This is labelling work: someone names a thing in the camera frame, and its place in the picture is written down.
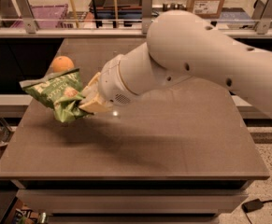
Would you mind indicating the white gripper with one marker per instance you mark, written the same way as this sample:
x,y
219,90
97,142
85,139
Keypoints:
x,y
109,83

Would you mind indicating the green jalapeno chip bag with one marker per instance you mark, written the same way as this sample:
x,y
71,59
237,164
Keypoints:
x,y
61,92

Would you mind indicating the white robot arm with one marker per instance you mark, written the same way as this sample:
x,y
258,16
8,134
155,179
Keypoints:
x,y
181,45

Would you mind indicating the orange fruit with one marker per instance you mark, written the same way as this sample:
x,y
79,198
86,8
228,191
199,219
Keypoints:
x,y
62,63

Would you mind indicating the purple plastic crate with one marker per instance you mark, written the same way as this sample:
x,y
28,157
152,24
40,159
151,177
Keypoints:
x,y
45,17

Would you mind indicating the brown table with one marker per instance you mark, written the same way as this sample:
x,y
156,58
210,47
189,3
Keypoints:
x,y
177,156

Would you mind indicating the yellow pole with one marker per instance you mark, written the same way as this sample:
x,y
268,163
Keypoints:
x,y
72,3

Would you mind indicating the black power adapter on floor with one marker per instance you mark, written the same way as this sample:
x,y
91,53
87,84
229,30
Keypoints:
x,y
252,205

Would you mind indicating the middle metal railing bracket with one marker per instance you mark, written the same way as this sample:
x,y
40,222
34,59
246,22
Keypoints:
x,y
146,15

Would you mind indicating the metal railing bracket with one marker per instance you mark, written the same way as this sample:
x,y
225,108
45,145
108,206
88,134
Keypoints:
x,y
146,15
263,23
27,16

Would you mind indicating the left metal railing bracket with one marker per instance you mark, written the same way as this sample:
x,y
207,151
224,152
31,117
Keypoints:
x,y
27,16

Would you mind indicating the right metal railing bracket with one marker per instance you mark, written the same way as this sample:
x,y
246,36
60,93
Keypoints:
x,y
263,23

